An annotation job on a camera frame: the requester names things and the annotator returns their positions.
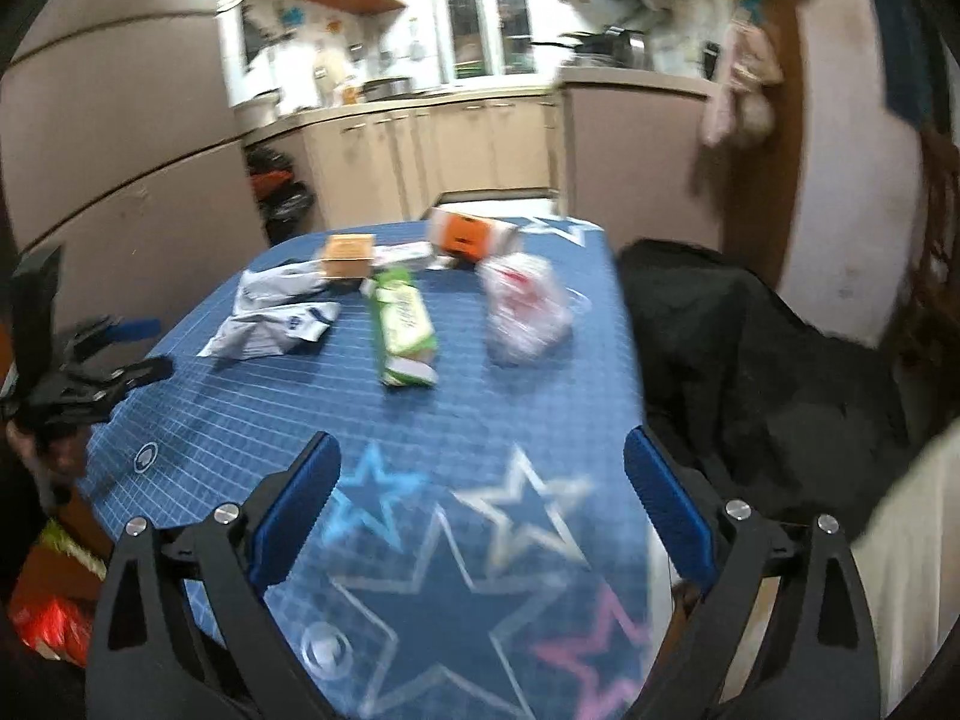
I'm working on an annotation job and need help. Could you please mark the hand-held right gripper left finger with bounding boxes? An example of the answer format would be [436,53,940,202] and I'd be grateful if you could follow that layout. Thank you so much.
[84,431,342,720]

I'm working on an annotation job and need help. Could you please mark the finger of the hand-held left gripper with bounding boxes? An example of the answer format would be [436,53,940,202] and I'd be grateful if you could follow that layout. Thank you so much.
[71,317,162,350]
[75,356,175,402]

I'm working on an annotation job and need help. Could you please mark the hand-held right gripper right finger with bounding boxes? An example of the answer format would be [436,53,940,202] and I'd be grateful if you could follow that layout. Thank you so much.
[624,426,880,720]

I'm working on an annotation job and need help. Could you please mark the green snack packet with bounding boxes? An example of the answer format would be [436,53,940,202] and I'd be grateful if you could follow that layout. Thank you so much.
[362,268,440,389]

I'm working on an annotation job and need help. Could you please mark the clear plastic bag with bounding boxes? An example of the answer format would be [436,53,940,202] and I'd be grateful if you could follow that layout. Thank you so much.
[480,253,593,367]

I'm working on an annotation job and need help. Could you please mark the white plastic bucket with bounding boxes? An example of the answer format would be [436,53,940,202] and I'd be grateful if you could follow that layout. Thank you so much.
[847,427,960,720]

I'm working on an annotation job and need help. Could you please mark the white red medicine box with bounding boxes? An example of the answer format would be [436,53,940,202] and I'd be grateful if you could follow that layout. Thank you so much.
[373,240,436,269]

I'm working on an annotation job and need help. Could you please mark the orange white paper cup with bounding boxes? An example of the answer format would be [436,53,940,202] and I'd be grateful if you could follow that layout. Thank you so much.
[426,206,521,263]

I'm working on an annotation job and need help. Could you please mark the person's left hand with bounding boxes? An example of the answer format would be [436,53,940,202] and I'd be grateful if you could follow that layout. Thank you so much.
[7,424,87,500]

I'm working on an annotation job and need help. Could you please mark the white blue printed wrapper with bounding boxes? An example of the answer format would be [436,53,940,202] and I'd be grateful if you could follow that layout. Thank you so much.
[199,300,342,359]

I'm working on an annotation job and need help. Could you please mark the silver snack wrapper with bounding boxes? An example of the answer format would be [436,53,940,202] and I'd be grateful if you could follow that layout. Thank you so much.
[236,262,331,312]

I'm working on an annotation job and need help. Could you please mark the black jacket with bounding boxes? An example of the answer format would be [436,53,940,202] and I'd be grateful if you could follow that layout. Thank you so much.
[615,238,931,541]

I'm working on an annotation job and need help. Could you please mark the blue checkered star tablecloth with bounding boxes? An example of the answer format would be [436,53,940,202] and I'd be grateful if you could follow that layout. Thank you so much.
[82,216,676,720]

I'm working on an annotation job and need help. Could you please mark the black garbage bag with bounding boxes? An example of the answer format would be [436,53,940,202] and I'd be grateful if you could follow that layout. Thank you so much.
[246,146,316,245]

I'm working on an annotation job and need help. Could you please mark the brown refrigerator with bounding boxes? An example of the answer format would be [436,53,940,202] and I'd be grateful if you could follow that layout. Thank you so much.
[0,0,271,293]

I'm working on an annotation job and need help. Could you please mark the small tan cardboard box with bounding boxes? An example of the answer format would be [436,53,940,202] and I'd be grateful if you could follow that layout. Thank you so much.
[324,234,376,282]

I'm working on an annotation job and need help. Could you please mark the red plastic bag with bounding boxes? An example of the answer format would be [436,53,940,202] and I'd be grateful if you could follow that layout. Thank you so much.
[11,592,95,668]

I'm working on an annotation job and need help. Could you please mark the dark wooden chair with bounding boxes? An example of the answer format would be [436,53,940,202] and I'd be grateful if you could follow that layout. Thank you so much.
[892,127,960,391]

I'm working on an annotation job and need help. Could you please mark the beige lower kitchen cabinets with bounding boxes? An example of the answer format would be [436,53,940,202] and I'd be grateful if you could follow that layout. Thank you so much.
[247,82,721,241]

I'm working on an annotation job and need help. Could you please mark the hanging beige cloth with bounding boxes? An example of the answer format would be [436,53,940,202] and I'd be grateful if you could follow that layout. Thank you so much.
[697,22,781,147]

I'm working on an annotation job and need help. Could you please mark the black wok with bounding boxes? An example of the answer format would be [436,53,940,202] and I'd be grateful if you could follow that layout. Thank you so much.
[559,28,650,61]

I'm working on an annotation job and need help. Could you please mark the kitchen window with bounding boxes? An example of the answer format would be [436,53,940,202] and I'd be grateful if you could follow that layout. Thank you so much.
[427,0,535,80]

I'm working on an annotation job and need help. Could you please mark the dark room window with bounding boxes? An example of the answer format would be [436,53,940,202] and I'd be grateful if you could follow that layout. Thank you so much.
[855,0,960,128]

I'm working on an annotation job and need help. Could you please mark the brown door frame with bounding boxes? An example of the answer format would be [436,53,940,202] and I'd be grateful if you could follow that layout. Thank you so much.
[750,0,807,293]

